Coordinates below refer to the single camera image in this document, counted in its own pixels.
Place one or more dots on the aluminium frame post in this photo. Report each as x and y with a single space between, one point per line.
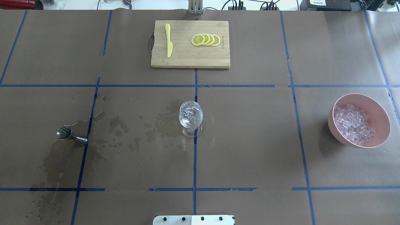
195 7

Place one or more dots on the bamboo cutting board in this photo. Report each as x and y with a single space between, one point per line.
186 55

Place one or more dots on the steel jigger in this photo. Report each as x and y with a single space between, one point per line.
66 133

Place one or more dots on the black box device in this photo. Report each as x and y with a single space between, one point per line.
325 5

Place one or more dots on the yellow plastic knife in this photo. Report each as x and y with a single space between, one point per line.
169 43

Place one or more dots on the red thermos bottle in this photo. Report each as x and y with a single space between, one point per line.
21 5

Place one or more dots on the clear ice cubes pile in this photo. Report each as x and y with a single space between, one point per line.
352 122

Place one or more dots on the clear wine glass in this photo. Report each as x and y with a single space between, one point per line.
191 130

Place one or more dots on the lemon slice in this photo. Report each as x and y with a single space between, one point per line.
206 39
197 40
211 40
215 40

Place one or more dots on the pink bowl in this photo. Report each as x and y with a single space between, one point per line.
378 119

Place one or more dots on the brown paper table cover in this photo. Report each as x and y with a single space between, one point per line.
265 153

